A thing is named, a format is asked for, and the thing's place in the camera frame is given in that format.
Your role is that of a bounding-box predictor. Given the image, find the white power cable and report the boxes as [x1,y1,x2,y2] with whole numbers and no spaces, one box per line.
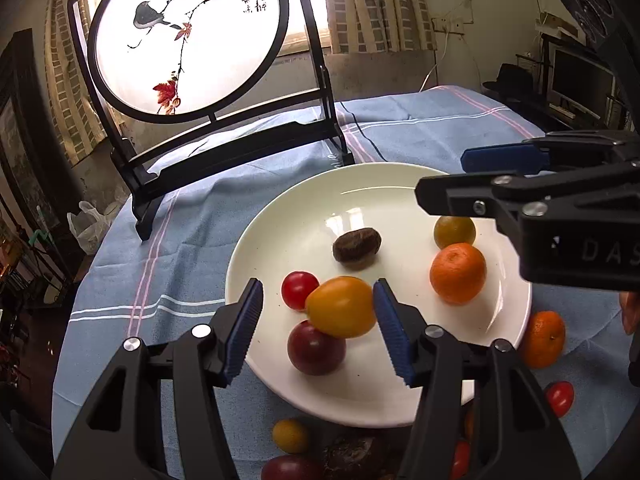
[419,30,452,93]

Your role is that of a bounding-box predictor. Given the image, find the person's right hand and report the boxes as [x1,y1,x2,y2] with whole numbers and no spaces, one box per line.
[619,291,640,336]

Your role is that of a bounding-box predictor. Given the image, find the white box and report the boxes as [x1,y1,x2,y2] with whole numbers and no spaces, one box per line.
[535,12,586,43]

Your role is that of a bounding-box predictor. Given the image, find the round bird-painted table screen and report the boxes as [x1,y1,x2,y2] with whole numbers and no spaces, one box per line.
[67,0,356,241]

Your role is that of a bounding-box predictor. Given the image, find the white plastic bag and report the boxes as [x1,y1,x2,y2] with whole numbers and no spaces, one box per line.
[67,201,113,255]

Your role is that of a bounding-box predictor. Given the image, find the checked curtain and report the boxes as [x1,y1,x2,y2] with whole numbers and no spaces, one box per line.
[325,0,438,53]
[42,0,128,166]

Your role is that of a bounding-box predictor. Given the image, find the bright window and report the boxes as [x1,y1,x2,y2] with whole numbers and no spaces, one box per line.
[280,0,333,56]

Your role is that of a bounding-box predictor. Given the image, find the yellow tomato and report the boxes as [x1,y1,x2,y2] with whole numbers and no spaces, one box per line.
[271,418,310,454]
[305,276,378,339]

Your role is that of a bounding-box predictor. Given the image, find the olive green tomato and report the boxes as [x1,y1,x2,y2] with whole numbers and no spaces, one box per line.
[433,215,477,250]

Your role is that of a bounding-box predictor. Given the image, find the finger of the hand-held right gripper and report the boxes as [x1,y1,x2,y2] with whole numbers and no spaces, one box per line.
[415,160,636,222]
[460,130,640,175]

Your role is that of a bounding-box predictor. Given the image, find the computer monitor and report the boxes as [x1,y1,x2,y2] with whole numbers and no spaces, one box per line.
[550,45,617,111]

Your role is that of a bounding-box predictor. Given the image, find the red cherry tomato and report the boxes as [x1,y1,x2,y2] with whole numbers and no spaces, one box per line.
[450,440,472,480]
[281,271,321,311]
[544,381,575,418]

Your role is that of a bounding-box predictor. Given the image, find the blue striped tablecloth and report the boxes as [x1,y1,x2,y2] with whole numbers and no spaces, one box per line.
[50,85,640,480]

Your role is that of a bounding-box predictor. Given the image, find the black hat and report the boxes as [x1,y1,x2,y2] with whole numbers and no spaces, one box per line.
[482,63,536,93]

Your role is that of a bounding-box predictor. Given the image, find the white round plate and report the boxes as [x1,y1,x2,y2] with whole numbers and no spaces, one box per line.
[225,162,533,428]

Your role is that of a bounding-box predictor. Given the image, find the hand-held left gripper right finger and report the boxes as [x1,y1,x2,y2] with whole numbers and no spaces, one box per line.
[372,277,583,480]

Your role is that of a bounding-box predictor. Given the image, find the white wall socket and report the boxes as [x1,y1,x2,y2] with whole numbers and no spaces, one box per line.
[432,17,471,33]

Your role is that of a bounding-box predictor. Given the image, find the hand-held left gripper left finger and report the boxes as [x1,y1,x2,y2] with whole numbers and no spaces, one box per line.
[50,277,265,480]

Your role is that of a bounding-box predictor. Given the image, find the mandarin orange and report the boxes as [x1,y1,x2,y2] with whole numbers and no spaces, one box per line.
[517,311,567,370]
[429,242,488,306]

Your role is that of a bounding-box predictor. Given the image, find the dark purple tomato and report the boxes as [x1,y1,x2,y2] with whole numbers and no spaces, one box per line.
[260,454,326,480]
[287,320,347,377]

